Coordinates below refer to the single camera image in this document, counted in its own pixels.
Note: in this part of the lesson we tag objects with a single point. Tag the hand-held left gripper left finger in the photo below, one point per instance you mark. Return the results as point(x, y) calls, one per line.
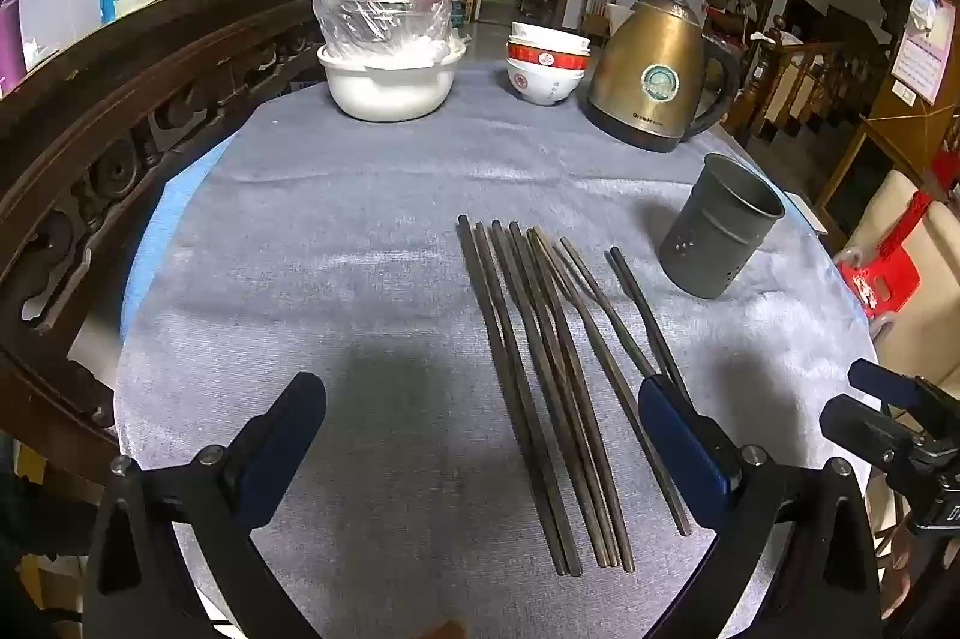
point(285, 444)

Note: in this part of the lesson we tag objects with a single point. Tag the clear plastic bag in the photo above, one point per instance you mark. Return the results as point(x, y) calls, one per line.
point(375, 20)

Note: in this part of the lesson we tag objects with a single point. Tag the purple bottle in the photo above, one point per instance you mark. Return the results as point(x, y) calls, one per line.
point(7, 39)

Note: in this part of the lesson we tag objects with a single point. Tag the grey metal chopstick holder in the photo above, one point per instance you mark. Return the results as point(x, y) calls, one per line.
point(712, 241)

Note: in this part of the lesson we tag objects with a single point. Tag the blue table cover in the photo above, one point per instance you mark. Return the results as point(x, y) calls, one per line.
point(150, 249)

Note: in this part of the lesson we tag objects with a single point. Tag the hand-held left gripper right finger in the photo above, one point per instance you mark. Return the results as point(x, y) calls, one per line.
point(682, 451)

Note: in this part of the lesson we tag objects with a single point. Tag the plain white bowl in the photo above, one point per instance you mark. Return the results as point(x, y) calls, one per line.
point(547, 33)

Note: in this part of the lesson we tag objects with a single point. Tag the red plastic chair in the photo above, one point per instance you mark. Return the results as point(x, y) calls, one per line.
point(874, 290)

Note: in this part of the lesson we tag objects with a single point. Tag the cream panel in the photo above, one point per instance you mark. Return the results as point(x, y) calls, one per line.
point(930, 309)

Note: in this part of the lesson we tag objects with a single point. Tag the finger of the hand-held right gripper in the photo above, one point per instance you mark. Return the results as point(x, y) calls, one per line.
point(862, 429)
point(879, 378)

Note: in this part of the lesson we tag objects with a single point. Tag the wooden stair railing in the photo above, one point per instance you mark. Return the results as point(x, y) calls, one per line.
point(810, 76)

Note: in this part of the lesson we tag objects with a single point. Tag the red hanging ribbon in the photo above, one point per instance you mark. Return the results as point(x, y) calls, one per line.
point(907, 223)

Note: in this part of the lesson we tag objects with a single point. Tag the row of dark chopsticks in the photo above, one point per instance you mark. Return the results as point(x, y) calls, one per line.
point(527, 399)

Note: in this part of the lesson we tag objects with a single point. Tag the wall calendar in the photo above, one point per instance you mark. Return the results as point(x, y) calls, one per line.
point(924, 46)

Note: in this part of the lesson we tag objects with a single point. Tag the carved wooden bench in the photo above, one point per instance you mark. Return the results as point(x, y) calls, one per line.
point(112, 106)

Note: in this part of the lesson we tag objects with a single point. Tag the brown wooden chair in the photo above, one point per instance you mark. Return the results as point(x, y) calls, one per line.
point(600, 1)

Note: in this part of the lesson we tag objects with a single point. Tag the white pot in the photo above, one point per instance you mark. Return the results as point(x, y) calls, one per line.
point(382, 91)

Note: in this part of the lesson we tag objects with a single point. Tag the white bowl red band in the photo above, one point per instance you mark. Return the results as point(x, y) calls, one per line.
point(547, 60)

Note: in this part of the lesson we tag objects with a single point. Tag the gold electric kettle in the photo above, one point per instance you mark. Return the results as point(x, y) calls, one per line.
point(645, 84)

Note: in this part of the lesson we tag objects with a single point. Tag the white bowl red emblem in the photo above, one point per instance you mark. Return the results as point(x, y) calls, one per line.
point(536, 85)

